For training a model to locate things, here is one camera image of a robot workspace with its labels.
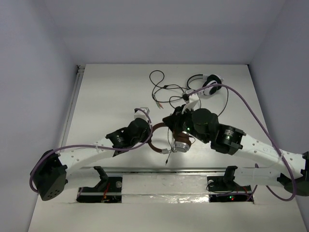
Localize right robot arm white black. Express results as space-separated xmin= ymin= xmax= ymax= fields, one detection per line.
xmin=162 ymin=107 xmax=309 ymax=196

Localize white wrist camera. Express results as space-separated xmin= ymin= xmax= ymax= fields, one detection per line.
xmin=134 ymin=107 xmax=150 ymax=122
xmin=182 ymin=89 xmax=200 ymax=114

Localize thin black audio cable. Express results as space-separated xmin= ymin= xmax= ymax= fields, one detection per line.
xmin=165 ymin=125 xmax=177 ymax=166

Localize metal rail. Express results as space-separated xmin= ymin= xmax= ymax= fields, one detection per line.
xmin=82 ymin=165 xmax=256 ymax=196

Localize brown silver headphones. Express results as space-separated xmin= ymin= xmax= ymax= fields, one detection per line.
xmin=148 ymin=132 xmax=192 ymax=154

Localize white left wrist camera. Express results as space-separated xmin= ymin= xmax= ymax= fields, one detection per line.
xmin=134 ymin=107 xmax=150 ymax=122

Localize white black headphones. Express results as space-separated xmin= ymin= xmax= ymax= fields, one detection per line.
xmin=186 ymin=74 xmax=224 ymax=96

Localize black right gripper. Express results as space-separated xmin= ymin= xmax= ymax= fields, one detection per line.
xmin=163 ymin=103 xmax=209 ymax=144

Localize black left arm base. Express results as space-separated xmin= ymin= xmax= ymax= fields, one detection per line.
xmin=76 ymin=166 xmax=123 ymax=203

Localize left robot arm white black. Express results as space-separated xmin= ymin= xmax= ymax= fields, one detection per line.
xmin=29 ymin=118 xmax=153 ymax=201

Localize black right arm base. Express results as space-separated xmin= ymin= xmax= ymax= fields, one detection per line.
xmin=206 ymin=166 xmax=255 ymax=203

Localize black headphone cable green-pink plugs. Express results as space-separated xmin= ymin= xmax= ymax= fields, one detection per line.
xmin=149 ymin=70 xmax=229 ymax=116

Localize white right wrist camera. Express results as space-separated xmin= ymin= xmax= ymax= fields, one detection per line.
xmin=182 ymin=89 xmax=200 ymax=114

